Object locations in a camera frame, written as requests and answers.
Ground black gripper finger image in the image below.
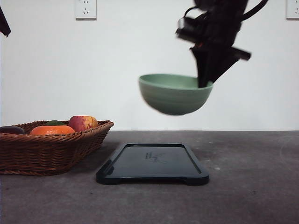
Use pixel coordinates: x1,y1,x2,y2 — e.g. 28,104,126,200
0,6,11,37

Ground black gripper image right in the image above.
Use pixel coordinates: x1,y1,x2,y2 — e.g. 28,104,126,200
190,10,251,88

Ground green ceramic bowl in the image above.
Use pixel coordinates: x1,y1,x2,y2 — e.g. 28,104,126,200
138,74,213,115

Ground brown wicker basket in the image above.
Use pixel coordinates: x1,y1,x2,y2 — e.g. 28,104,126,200
0,120,114,176

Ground dark purple fruit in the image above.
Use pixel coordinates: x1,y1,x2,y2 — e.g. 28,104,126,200
0,126,25,134

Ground dark green fruit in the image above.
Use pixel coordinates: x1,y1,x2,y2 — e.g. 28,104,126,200
45,120,66,126

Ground orange tangerine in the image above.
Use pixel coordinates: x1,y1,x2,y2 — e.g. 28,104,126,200
29,125,75,135

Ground red yellow apple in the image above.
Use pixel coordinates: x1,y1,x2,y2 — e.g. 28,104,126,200
69,115,98,132

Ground black rectangular tray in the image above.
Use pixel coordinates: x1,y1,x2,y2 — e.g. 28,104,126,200
96,143,209,185

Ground black wrist camera image right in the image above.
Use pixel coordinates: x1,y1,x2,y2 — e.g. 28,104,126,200
176,7,207,42

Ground white wall socket left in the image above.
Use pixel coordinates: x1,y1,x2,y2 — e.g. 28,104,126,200
75,0,97,22

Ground white wall socket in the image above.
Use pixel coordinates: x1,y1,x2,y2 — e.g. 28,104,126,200
75,0,97,22
284,0,299,22

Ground white wall socket right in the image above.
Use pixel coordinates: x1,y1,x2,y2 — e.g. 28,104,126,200
284,0,299,22

